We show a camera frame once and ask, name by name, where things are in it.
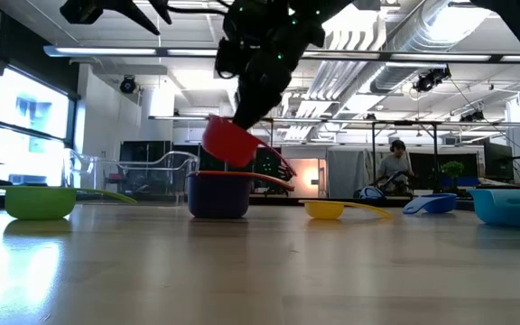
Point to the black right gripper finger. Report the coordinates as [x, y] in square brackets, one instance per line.
[257, 106]

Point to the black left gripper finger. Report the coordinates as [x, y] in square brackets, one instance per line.
[163, 11]
[133, 15]

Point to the red plastic measuring cup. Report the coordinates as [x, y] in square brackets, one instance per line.
[230, 144]

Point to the orange plastic measuring cup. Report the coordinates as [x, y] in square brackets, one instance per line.
[278, 181]

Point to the dark blue plastic measuring cup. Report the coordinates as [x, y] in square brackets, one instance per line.
[219, 196]

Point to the yellow plastic measuring cup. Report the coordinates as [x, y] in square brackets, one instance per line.
[325, 210]

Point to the green plastic measuring cup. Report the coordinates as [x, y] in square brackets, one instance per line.
[39, 203]

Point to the small blue plastic measuring cup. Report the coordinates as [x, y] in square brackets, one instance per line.
[438, 204]

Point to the light blue plastic measuring cup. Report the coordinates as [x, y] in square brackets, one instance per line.
[508, 210]

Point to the clear plastic basket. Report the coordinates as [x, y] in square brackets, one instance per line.
[192, 164]

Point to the long ceiling light bar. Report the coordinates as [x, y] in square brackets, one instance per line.
[106, 51]

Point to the black round ceiling spotlight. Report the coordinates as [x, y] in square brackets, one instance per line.
[127, 84]

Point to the glowing orange panel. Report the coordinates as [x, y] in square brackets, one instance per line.
[309, 176]

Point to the large bright window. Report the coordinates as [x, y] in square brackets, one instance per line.
[30, 104]

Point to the grey cloth cover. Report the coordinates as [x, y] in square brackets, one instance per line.
[346, 173]

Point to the black cabinet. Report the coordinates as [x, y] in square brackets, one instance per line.
[133, 146]

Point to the white blue round object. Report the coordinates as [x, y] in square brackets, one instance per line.
[370, 193]

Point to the person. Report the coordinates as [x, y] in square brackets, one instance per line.
[393, 167]

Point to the green potted plant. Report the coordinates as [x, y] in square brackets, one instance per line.
[452, 169]

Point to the blue planter box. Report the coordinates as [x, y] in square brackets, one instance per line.
[463, 182]

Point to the black monitor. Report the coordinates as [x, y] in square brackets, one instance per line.
[497, 158]

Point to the silver ventilation duct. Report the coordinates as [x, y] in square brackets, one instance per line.
[404, 45]

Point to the black metal table frame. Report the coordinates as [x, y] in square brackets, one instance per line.
[404, 122]

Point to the black overhead camera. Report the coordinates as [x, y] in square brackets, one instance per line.
[429, 81]

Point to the small black ceiling camera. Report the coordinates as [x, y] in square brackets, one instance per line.
[472, 116]

